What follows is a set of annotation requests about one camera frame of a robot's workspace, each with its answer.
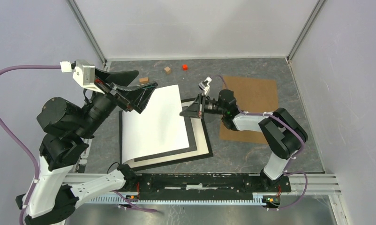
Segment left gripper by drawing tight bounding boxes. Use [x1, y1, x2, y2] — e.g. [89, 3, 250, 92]
[78, 67, 161, 137]

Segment brown backing board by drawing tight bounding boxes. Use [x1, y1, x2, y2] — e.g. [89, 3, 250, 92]
[219, 76, 278, 144]

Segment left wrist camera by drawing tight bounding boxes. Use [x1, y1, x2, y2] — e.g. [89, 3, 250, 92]
[60, 60, 105, 94]

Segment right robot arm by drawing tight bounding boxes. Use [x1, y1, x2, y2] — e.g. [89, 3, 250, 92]
[180, 89, 308, 191]

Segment light wooden cube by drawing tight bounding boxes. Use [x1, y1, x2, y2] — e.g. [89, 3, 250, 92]
[164, 67, 172, 75]

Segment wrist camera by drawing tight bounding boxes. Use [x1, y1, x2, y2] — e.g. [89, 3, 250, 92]
[198, 77, 212, 96]
[60, 60, 105, 94]

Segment black picture frame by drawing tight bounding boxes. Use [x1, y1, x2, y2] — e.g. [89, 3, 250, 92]
[119, 98, 214, 172]

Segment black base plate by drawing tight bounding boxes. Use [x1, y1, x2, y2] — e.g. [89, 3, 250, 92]
[122, 173, 292, 201]

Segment white mat board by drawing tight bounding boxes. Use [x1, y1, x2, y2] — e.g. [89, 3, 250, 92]
[126, 102, 211, 169]

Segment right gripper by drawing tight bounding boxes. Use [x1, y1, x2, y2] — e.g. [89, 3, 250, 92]
[180, 94, 226, 120]

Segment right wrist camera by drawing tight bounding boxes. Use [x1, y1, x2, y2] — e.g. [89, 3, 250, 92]
[198, 77, 212, 96]

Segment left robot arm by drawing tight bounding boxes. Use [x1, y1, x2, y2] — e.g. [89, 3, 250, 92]
[16, 67, 158, 225]

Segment brown wooden block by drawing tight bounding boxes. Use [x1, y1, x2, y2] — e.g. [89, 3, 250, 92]
[139, 77, 149, 84]

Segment aluminium rail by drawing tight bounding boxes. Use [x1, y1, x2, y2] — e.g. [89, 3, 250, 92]
[60, 173, 341, 206]

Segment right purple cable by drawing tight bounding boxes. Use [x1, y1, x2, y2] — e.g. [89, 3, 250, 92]
[216, 74, 308, 210]

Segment book photo print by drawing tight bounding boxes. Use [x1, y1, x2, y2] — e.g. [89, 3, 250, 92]
[121, 85, 189, 163]

